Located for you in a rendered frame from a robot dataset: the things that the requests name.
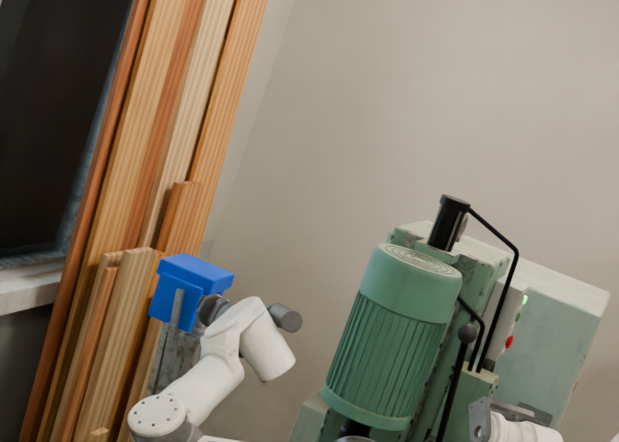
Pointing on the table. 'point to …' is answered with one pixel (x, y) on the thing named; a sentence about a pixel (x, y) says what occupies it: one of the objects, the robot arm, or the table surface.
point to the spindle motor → (391, 337)
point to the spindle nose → (354, 429)
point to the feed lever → (466, 333)
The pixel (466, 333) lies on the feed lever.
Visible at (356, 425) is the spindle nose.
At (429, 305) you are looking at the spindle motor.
